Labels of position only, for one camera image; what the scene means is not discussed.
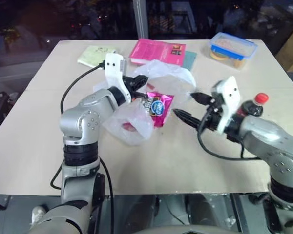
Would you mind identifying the pale green booklet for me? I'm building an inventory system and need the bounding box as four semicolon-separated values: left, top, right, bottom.
77;45;117;68

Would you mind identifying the pink book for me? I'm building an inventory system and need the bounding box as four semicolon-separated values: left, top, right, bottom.
129;38;187;67

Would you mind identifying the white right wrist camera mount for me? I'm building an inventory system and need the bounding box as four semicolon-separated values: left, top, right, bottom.
211;76;242;135

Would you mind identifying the grey metal pillar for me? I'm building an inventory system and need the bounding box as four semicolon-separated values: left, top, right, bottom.
134;0;150;40

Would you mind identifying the pink snack packet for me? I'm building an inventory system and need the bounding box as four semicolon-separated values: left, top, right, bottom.
133;91;174;129

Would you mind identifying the yellow tape roll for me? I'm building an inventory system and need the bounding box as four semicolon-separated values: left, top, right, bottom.
209;50;230;62

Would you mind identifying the white shoe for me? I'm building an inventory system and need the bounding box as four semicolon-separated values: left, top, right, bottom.
30;206;46;226

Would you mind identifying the clear plastic bag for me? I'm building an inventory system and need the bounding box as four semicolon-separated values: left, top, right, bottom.
92;59;197;147

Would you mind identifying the teal notebook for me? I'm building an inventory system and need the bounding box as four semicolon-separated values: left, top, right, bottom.
182;50;198;72

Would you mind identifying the cola bottle with red cap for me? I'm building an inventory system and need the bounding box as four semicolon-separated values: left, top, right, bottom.
236;92;270;118

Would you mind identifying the black bag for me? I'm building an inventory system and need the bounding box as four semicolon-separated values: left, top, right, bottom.
0;89;20;125

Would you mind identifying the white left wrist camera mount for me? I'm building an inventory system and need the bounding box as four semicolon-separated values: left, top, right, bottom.
104;53;132;104

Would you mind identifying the brown cardboard box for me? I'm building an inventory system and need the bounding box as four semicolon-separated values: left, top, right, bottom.
275;28;293;73

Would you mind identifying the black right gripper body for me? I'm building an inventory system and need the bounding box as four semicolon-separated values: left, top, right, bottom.
197;94;226;133

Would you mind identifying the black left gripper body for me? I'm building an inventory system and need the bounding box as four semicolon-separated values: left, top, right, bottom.
122;76;138;98

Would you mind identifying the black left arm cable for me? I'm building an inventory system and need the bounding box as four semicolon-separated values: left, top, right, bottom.
50;61;114;234

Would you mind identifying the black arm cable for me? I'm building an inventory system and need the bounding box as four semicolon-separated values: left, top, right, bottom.
50;61;114;234
196;107;262;161

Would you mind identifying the clear container with blue lid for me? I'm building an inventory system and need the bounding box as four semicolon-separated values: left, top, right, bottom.
208;32;257;71

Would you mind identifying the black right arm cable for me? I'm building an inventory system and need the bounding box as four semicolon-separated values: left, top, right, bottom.
196;107;262;161

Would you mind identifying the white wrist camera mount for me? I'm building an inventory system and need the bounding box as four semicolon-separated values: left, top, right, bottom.
104;53;132;104
211;76;242;135

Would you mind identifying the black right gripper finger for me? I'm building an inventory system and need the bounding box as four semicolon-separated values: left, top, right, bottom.
190;92;214;106
173;108;204;130

